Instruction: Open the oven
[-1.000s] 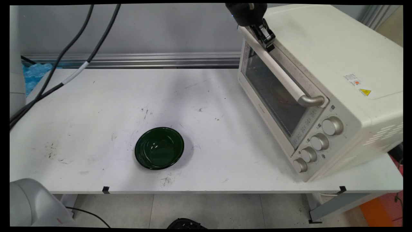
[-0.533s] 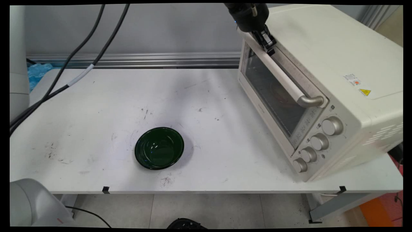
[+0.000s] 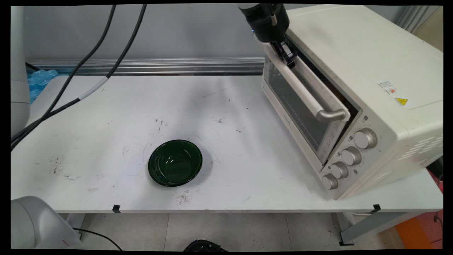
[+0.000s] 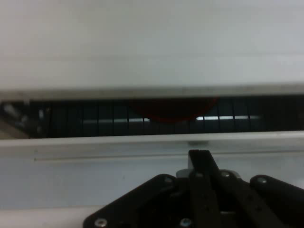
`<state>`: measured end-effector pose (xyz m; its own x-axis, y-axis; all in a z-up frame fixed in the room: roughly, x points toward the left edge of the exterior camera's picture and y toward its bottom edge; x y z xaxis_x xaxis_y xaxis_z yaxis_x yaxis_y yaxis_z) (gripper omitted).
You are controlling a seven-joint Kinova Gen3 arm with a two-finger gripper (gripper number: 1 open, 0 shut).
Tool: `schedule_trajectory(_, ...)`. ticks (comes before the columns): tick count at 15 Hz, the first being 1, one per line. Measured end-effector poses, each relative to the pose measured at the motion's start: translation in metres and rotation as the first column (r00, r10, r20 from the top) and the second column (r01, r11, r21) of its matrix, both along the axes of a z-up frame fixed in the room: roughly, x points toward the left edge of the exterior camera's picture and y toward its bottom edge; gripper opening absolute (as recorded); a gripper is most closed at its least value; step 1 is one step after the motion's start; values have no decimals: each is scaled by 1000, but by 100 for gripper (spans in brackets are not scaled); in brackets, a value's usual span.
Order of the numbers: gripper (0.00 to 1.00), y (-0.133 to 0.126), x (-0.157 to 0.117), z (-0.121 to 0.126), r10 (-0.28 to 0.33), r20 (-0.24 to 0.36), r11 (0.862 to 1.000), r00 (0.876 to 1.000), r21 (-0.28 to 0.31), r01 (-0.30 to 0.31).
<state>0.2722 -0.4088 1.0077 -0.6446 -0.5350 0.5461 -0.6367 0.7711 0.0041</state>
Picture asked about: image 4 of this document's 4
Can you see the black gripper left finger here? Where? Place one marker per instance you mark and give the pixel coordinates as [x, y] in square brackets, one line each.
[147, 202]

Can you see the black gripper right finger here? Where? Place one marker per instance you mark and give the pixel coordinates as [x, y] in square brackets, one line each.
[266, 204]

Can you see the metal oven rack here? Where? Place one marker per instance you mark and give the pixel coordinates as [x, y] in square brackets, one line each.
[107, 121]

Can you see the red plate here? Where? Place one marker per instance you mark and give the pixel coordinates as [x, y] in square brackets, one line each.
[173, 109]

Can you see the white toaster oven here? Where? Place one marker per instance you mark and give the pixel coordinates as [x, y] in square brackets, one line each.
[142, 47]

